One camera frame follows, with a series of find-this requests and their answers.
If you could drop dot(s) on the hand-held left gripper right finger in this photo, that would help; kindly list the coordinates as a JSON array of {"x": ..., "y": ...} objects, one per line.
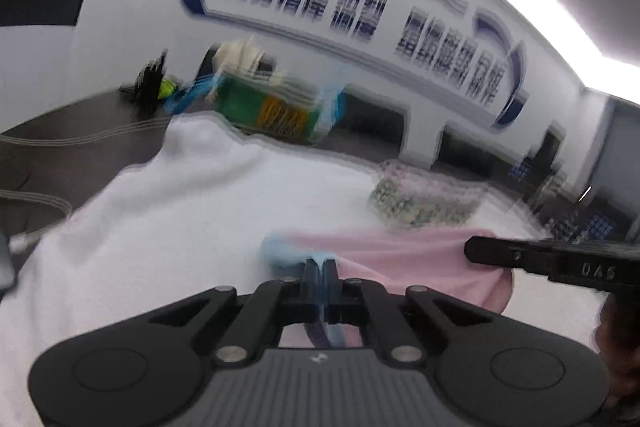
[{"x": 330, "y": 289}]

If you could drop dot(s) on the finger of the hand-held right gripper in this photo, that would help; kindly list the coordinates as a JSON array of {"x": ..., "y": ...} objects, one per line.
[{"x": 500, "y": 251}]

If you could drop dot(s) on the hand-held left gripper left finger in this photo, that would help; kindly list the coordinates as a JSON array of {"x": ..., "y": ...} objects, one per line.
[{"x": 314, "y": 289}]

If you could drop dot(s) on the blue and pink garment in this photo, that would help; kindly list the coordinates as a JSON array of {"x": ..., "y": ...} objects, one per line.
[{"x": 400, "y": 257}]

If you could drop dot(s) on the folded green floral garment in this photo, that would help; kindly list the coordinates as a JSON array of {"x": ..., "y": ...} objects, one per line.
[{"x": 420, "y": 207}]

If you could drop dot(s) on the folded pink floral garment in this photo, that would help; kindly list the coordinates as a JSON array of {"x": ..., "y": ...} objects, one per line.
[{"x": 430, "y": 179}]

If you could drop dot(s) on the white towel blanket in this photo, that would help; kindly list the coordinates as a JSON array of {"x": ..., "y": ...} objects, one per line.
[{"x": 175, "y": 207}]

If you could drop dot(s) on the green zip bag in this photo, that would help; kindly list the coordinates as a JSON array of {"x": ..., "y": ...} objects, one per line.
[{"x": 245, "y": 107}]

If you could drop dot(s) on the cream cloth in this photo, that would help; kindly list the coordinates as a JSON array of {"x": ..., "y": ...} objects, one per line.
[{"x": 245, "y": 57}]

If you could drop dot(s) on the yellow-green object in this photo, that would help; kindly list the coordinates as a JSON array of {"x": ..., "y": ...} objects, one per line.
[{"x": 167, "y": 89}]

